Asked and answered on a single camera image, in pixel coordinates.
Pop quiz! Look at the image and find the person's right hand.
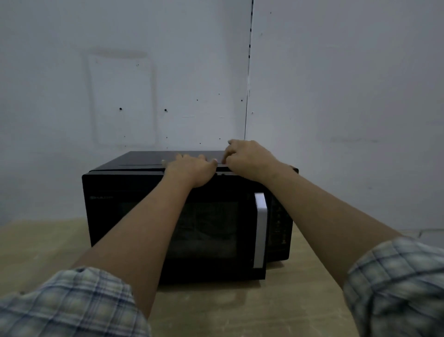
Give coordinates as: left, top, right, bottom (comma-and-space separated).
222, 139, 281, 183

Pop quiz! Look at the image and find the person's left hand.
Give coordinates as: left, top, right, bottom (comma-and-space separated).
162, 154, 218, 189

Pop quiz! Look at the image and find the black microwave oven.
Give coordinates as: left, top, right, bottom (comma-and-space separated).
82, 151, 299, 282

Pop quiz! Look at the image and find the person's right forearm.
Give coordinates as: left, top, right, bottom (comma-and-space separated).
265, 163, 404, 289

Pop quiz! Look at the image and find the person's left forearm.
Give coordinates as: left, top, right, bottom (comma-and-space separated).
71, 174, 195, 318

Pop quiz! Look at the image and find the clear tape strip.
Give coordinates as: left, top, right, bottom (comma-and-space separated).
118, 159, 167, 167

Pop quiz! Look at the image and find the plaid left shirt sleeve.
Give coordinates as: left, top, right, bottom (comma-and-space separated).
0, 267, 151, 337

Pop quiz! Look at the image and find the plaid shirt sleeve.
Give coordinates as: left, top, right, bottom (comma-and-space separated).
0, 267, 151, 337
343, 237, 444, 337

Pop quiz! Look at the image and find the plaid right shirt sleeve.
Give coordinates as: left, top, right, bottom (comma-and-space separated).
343, 237, 444, 337

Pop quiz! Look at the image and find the white microwave door handle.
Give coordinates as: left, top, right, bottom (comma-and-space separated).
253, 193, 268, 269

